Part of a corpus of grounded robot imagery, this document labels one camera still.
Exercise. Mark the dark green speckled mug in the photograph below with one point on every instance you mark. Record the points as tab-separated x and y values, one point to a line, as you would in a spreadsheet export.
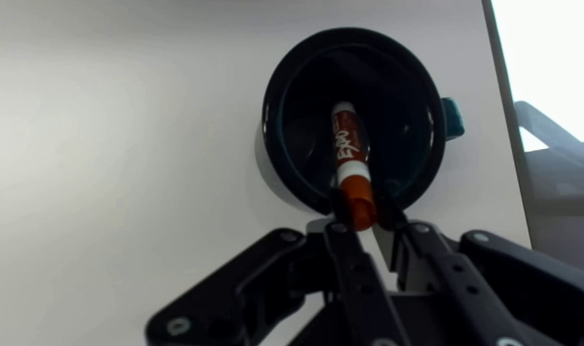
401	119

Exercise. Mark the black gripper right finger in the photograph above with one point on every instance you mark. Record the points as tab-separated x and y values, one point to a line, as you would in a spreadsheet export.
480	290

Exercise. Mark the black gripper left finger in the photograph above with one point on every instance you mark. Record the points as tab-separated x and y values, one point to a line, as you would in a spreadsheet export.
249	297

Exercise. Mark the orange capped Expo marker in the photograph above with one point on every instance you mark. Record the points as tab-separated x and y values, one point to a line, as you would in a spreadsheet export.
353	170

